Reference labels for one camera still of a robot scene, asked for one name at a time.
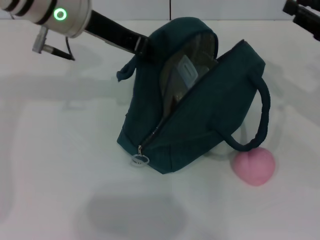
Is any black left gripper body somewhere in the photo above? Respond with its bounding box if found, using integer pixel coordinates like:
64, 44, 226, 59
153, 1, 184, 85
83, 9, 151, 55

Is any clear blue-rimmed lunch box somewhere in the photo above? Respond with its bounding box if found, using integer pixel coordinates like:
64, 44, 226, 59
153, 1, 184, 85
163, 54, 211, 111

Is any dark teal fabric lunch bag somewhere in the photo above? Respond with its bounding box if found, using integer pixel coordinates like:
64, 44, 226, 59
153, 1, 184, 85
115, 16, 272, 176

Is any pink peach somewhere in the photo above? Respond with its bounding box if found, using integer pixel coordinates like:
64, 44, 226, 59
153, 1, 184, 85
230, 147, 277, 187

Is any left arm connector cable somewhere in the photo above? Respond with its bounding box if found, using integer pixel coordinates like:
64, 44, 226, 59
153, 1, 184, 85
31, 25, 76, 62

